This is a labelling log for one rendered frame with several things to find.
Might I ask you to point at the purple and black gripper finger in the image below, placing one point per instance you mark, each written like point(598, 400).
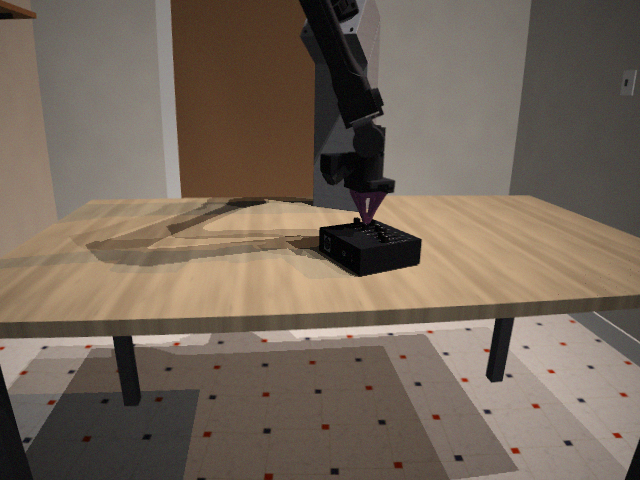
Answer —
point(361, 197)
point(371, 201)

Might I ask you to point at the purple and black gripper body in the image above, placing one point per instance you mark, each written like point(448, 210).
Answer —
point(382, 184)

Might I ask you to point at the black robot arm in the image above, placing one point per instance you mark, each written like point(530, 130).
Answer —
point(348, 81)

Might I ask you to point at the black lighting desk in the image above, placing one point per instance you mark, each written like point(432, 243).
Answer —
point(366, 248)

